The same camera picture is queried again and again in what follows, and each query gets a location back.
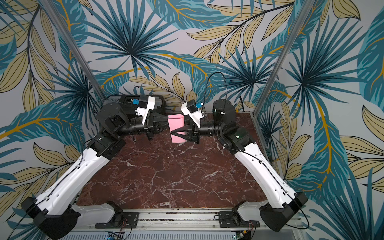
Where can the right aluminium frame post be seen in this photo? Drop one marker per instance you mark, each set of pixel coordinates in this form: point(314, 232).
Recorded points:
point(299, 21)

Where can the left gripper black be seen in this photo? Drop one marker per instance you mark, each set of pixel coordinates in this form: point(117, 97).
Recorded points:
point(157, 122)

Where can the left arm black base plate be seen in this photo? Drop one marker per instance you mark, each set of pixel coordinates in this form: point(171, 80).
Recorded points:
point(120, 221)

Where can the left aluminium frame post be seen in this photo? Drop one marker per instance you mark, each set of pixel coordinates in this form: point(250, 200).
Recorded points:
point(64, 29)

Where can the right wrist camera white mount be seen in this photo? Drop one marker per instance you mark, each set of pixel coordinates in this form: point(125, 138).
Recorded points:
point(191, 109)

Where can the aluminium frame post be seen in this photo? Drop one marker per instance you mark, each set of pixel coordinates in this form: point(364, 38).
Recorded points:
point(64, 29)
point(299, 21)

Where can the pink square paper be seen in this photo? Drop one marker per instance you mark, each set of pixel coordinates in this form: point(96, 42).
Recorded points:
point(176, 122)

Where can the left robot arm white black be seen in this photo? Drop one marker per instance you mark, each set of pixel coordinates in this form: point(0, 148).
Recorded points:
point(52, 211)

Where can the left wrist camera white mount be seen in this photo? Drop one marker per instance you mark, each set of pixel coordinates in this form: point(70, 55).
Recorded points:
point(144, 105)

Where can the black plastic toolbox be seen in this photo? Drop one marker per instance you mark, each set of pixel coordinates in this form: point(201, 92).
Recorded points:
point(127, 103)

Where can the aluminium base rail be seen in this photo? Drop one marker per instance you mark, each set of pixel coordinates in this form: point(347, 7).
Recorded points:
point(189, 224)

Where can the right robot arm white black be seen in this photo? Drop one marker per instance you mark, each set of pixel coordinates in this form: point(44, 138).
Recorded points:
point(282, 201)

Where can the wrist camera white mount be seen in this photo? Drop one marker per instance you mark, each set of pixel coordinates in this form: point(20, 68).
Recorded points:
point(144, 105)
point(191, 109)

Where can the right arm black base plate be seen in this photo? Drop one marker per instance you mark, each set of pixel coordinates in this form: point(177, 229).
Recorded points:
point(231, 220)

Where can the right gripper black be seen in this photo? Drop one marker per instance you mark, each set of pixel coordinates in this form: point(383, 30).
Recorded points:
point(194, 132)

